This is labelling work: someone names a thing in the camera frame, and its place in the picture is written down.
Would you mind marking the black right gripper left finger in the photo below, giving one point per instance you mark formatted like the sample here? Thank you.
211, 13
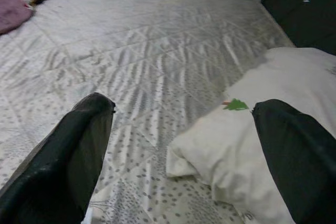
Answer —
60, 171

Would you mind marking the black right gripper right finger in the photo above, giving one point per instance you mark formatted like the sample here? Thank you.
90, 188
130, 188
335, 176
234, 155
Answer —
302, 169

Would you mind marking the white pillow with green tree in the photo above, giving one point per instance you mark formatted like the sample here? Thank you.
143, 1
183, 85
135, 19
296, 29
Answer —
225, 142

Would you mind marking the white quilted mattress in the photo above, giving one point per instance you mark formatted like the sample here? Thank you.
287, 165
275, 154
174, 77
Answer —
147, 51

